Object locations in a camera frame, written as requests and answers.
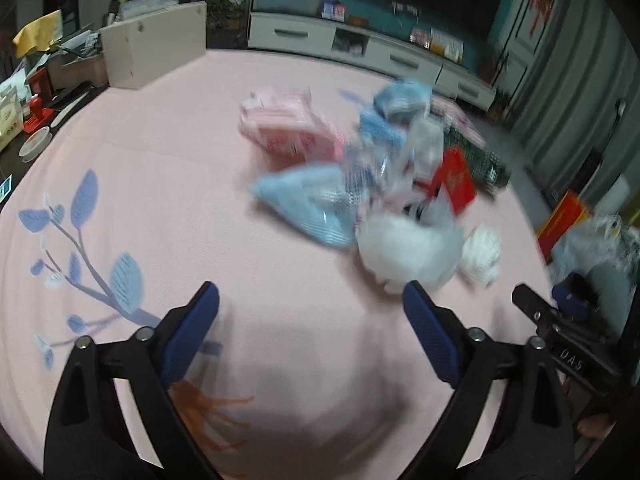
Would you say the red wall ornament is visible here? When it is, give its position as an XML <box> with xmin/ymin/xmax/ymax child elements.
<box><xmin>530</xmin><ymin>0</ymin><xmax>558</xmax><ymax>36</ymax></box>

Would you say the red stamp holder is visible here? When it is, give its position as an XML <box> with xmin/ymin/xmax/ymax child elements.
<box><xmin>22</xmin><ymin>67</ymin><xmax>56</xmax><ymax>128</ymax></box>

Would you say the small red box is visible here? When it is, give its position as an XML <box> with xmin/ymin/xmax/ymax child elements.
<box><xmin>430</xmin><ymin>146</ymin><xmax>478</xmax><ymax>215</ymax></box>

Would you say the large white plastic bag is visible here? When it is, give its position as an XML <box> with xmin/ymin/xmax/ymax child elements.
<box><xmin>550</xmin><ymin>212</ymin><xmax>640</xmax><ymax>286</ymax></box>

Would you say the cream box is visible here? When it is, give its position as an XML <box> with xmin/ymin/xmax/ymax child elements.
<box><xmin>0</xmin><ymin>75</ymin><xmax>26</xmax><ymax>151</ymax></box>

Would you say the white tissue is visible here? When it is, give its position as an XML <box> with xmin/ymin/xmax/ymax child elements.
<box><xmin>460</xmin><ymin>224</ymin><xmax>502</xmax><ymax>288</ymax></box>

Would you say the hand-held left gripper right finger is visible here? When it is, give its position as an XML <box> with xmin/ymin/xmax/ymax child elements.
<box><xmin>402</xmin><ymin>280</ymin><xmax>576</xmax><ymax>480</ymax></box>

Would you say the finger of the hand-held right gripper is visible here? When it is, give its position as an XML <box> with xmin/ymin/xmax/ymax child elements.
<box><xmin>551</xmin><ymin>280</ymin><xmax>601</xmax><ymax>321</ymax></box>
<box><xmin>512</xmin><ymin>284</ymin><xmax>559</xmax><ymax>334</ymax></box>

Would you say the pink packet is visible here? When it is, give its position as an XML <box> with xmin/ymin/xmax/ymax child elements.
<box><xmin>237</xmin><ymin>86</ymin><xmax>348</xmax><ymax>163</ymax></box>

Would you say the clear plastic wrapper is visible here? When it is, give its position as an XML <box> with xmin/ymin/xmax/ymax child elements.
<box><xmin>345</xmin><ymin>117</ymin><xmax>446</xmax><ymax>211</ymax></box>

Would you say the white box on table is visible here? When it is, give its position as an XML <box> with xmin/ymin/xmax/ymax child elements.
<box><xmin>99</xmin><ymin>1</ymin><xmax>208</xmax><ymax>91</ymax></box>

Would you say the yellow cloth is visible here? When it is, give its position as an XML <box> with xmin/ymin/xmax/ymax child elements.
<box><xmin>12</xmin><ymin>10</ymin><xmax>63</xmax><ymax>58</ymax></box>

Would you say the pink printed tablecloth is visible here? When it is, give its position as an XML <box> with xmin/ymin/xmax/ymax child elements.
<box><xmin>0</xmin><ymin>49</ymin><xmax>556</xmax><ymax>480</ymax></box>

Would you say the orange shopping bag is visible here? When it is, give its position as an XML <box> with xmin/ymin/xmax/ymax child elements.
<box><xmin>537</xmin><ymin>190</ymin><xmax>591</xmax><ymax>256</ymax></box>

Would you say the dark green snack packet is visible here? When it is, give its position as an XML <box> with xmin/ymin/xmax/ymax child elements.
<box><xmin>442</xmin><ymin>125</ymin><xmax>513</xmax><ymax>193</ymax></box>

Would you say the white desk calendar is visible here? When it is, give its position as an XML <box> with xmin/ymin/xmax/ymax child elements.
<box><xmin>431</xmin><ymin>30</ymin><xmax>463</xmax><ymax>63</ymax></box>

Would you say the bushy potted plant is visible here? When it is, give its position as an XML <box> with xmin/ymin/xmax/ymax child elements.
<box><xmin>206</xmin><ymin>0</ymin><xmax>251</xmax><ymax>51</ymax></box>

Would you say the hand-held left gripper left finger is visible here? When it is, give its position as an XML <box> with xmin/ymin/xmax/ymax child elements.
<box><xmin>44</xmin><ymin>281</ymin><xmax>221</xmax><ymax>480</ymax></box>

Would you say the white bowl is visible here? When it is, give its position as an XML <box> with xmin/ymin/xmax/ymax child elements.
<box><xmin>19</xmin><ymin>127</ymin><xmax>52</xmax><ymax>161</ymax></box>

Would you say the white television cabinet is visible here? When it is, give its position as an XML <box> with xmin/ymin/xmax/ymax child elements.
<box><xmin>247</xmin><ymin>10</ymin><xmax>498</xmax><ymax>111</ymax></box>

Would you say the light blue packet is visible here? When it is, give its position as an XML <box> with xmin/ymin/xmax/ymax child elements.
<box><xmin>250</xmin><ymin>162</ymin><xmax>373</xmax><ymax>250</ymax></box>

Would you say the tall potted plant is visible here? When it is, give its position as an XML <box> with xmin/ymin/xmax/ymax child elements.
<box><xmin>487</xmin><ymin>42</ymin><xmax>513</xmax><ymax>86</ymax></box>

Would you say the person's right hand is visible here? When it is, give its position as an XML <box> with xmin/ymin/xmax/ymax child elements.
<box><xmin>575</xmin><ymin>410</ymin><xmax>617</xmax><ymax>438</ymax></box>

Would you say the grey curtain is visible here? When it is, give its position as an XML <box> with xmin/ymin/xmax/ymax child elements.
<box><xmin>510</xmin><ymin>0</ymin><xmax>640</xmax><ymax>211</ymax></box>

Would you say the clear plastic box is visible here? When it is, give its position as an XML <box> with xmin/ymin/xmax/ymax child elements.
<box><xmin>120</xmin><ymin>0</ymin><xmax>181</xmax><ymax>18</ymax></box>

